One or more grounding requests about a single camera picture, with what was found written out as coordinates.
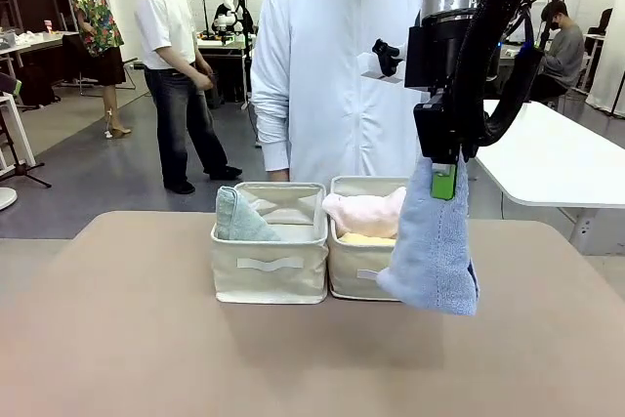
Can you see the person's right hand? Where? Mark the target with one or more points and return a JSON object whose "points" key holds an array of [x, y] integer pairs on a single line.
{"points": [[279, 176]]}

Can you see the cream fabric storage basket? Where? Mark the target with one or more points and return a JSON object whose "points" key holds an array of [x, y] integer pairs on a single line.
{"points": [[268, 280], [356, 280]]}

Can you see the black bag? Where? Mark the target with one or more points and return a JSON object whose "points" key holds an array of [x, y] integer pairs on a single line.
{"points": [[38, 85]]}

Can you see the white floor fan base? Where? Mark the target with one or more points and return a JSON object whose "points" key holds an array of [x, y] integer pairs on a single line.
{"points": [[6, 198]]}

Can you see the large white table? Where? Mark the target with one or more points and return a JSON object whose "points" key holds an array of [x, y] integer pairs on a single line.
{"points": [[547, 158]]}

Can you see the mint green towel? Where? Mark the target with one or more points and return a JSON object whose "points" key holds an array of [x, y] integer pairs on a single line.
{"points": [[239, 221]]}

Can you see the black tripod stand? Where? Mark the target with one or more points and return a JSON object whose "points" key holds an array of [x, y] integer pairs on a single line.
{"points": [[22, 168]]}

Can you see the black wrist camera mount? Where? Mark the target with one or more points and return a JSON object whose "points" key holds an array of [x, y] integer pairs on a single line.
{"points": [[429, 60]]}

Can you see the yellow towel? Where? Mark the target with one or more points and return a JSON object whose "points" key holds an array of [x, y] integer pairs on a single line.
{"points": [[366, 239]]}

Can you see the light blue towel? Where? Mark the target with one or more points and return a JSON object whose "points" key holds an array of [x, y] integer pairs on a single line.
{"points": [[429, 261]]}

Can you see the seated person in grey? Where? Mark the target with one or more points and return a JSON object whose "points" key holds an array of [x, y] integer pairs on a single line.
{"points": [[564, 55]]}

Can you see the person's right forearm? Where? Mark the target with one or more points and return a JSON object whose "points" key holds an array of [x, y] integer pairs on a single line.
{"points": [[273, 143]]}

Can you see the white frame desk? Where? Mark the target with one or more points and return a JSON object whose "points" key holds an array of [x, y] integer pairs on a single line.
{"points": [[10, 109]]}

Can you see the white cluttered table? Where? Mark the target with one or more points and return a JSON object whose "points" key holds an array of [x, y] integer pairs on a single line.
{"points": [[29, 41]]}

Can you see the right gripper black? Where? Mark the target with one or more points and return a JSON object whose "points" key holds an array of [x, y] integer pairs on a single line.
{"points": [[434, 129]]}

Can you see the pink towel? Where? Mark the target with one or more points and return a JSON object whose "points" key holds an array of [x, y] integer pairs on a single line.
{"points": [[366, 214]]}

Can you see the man in white t-shirt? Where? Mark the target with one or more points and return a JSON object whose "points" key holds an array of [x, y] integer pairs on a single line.
{"points": [[166, 31]]}

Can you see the woman in floral dress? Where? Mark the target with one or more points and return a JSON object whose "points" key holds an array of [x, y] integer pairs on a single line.
{"points": [[95, 31]]}

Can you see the background work table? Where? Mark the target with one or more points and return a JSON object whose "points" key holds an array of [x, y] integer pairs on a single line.
{"points": [[220, 46]]}

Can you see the person in white coat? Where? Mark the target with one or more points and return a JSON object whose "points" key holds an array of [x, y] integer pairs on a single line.
{"points": [[332, 95]]}

